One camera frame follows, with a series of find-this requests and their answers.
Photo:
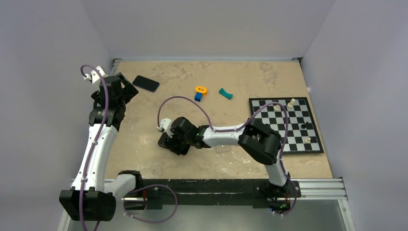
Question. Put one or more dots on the blue phone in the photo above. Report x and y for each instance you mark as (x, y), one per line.
(146, 83)

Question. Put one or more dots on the black chess piece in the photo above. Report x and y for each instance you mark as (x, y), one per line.
(305, 125)

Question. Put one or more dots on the blue toy block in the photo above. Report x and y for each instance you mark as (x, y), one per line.
(198, 97)

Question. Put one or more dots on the white chess piece short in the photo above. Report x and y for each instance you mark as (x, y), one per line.
(277, 107)

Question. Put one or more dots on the black white chessboard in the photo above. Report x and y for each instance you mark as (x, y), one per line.
(296, 116)

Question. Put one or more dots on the teal curved toy block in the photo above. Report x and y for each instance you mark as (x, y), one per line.
(225, 94)

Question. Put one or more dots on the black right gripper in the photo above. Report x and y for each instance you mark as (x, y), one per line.
(177, 149)

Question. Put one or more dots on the white chess piece tall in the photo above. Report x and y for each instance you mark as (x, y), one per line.
(291, 102)

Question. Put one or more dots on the black front mounting bar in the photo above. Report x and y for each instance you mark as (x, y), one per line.
(256, 193)

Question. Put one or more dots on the black phone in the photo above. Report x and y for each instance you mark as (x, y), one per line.
(165, 141)

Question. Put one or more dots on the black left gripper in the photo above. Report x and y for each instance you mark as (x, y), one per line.
(128, 91)

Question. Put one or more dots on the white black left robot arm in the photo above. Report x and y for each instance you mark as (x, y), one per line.
(89, 197)

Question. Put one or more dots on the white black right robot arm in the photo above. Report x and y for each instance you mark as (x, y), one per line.
(258, 140)

